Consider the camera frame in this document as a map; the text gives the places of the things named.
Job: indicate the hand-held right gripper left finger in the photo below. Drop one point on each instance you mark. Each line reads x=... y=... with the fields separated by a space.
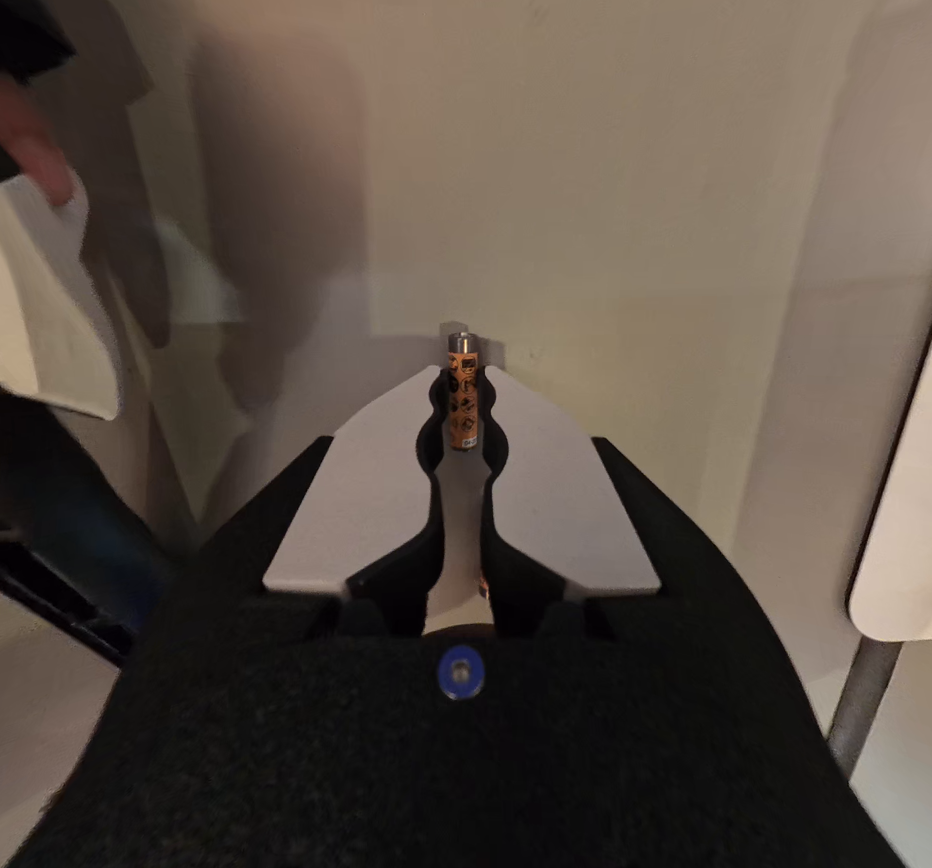
x=357 y=504

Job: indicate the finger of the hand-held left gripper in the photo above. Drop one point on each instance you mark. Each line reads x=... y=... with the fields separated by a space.
x=51 y=300

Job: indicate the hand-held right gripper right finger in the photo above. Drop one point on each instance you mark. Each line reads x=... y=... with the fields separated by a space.
x=568 y=511

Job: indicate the orange battery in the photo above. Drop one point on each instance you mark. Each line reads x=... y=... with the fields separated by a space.
x=463 y=402

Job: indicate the person's left hand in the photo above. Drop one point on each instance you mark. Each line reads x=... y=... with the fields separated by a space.
x=33 y=143

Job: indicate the grey metal rod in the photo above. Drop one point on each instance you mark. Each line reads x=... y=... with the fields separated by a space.
x=866 y=708

